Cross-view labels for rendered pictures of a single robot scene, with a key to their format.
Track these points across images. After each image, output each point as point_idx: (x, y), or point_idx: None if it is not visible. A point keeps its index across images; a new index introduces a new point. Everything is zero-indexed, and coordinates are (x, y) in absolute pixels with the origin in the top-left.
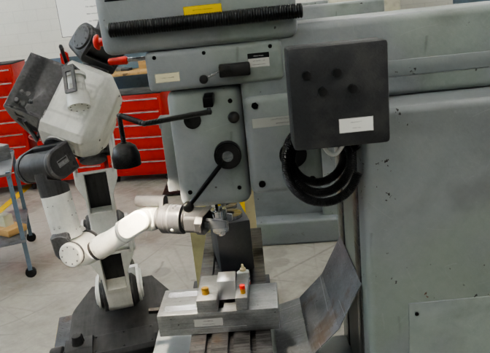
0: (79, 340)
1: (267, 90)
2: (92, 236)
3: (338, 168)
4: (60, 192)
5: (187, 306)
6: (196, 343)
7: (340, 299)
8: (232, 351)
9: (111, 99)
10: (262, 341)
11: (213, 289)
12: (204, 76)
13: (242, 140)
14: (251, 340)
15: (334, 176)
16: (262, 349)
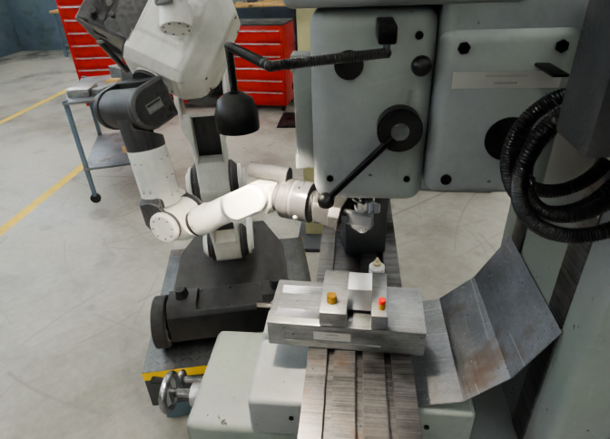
0: (182, 295)
1: (493, 20)
2: (192, 204)
3: (595, 173)
4: (151, 147)
5: (305, 311)
6: (314, 362)
7: (514, 334)
8: (361, 383)
9: (224, 21)
10: (401, 375)
11: (341, 295)
12: None
13: (425, 106)
14: (385, 367)
15: (581, 187)
16: (401, 389)
